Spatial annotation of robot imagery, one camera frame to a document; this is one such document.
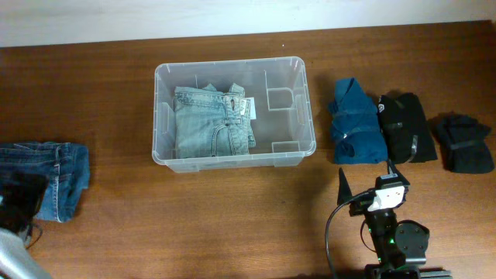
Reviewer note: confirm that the black garment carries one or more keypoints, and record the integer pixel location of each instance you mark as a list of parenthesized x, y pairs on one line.
[(406, 129)]

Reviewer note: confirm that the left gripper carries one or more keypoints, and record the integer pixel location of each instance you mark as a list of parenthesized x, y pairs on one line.
[(19, 196)]

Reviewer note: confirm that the teal blue garment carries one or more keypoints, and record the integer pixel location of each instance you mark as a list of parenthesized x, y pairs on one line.
[(355, 128)]

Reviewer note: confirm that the dark blue jeans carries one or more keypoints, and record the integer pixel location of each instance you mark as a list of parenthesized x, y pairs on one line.
[(65, 164)]

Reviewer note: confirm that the dark navy garment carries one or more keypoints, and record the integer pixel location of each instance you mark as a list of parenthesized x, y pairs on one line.
[(462, 139)]

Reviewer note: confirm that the light blue jeans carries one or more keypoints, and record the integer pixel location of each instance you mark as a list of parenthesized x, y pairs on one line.
[(212, 123)]

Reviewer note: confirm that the clear plastic storage bin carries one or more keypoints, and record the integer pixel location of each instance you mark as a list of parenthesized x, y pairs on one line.
[(283, 129)]

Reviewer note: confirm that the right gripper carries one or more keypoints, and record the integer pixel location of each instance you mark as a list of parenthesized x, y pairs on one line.
[(360, 205)]

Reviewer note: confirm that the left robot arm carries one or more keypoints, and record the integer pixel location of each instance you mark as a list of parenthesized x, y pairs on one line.
[(16, 262)]

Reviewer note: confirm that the white label in bin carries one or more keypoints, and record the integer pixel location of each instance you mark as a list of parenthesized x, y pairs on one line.
[(251, 108)]

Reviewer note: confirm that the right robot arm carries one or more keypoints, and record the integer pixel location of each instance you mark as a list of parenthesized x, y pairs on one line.
[(400, 246)]

